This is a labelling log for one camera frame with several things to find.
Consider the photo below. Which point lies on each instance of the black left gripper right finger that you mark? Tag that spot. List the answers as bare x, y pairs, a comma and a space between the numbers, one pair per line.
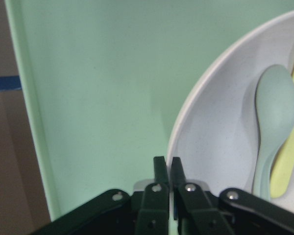
192, 207

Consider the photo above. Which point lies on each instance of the white round plate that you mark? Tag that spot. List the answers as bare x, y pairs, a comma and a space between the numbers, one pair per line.
216, 132

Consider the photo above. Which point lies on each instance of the pale green spoon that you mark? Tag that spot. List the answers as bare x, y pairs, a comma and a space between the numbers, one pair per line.
274, 103

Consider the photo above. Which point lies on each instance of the yellow plastic fork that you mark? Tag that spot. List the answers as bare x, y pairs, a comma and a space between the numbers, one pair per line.
283, 167

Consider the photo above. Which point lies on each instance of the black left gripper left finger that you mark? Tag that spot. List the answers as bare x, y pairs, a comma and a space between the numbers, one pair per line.
153, 215

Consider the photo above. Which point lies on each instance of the mint green tray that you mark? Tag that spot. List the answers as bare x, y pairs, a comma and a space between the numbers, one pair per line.
104, 80

